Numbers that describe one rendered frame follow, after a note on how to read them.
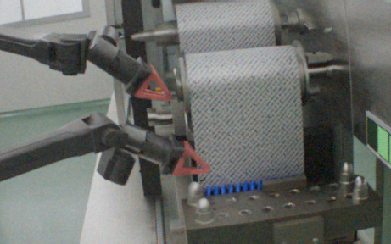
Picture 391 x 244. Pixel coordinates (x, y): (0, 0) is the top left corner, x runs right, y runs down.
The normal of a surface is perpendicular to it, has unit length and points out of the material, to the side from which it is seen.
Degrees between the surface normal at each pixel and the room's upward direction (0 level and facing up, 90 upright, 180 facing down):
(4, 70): 90
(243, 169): 90
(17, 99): 90
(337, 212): 90
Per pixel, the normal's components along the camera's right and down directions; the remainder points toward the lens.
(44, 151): 0.53, 0.30
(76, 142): 0.33, 0.37
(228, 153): 0.07, 0.26
